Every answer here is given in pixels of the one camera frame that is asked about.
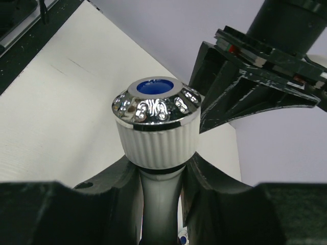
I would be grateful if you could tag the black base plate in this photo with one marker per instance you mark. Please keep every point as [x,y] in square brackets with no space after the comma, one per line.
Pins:
[20,45]

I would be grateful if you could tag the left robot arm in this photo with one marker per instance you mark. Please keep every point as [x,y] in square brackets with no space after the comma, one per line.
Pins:
[266,68]

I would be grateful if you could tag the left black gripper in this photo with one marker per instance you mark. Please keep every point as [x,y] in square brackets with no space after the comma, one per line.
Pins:
[234,93]

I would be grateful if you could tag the brown faucet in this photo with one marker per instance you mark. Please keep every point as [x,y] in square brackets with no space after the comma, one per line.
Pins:
[183,237]

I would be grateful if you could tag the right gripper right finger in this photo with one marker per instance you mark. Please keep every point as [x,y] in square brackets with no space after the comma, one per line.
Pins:
[218,209]

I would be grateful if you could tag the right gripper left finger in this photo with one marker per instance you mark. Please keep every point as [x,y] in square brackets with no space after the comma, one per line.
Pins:
[105,209]

